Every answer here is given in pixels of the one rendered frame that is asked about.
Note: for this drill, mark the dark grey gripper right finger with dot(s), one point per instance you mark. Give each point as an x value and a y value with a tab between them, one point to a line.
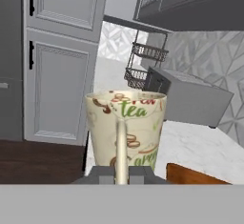
139	174

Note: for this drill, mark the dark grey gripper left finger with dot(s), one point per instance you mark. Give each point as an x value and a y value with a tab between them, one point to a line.
101	174

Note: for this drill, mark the cream mug with tea print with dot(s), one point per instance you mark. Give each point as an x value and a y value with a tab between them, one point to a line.
127	129

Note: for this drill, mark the brown wooden tray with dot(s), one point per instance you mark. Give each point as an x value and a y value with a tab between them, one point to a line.
190	175

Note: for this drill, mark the grey tall cabinet lower door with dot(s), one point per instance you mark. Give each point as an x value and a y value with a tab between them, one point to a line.
58	88

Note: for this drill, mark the grey tall cabinet door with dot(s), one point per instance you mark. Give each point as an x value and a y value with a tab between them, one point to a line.
66	5
58	88

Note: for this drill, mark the grey tall cabinet upper door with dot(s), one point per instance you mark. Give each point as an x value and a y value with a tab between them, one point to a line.
66	5

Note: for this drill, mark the grey toaster oven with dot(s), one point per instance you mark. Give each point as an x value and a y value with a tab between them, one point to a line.
187	100

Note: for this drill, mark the grey fridge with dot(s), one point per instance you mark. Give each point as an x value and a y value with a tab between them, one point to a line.
10	59

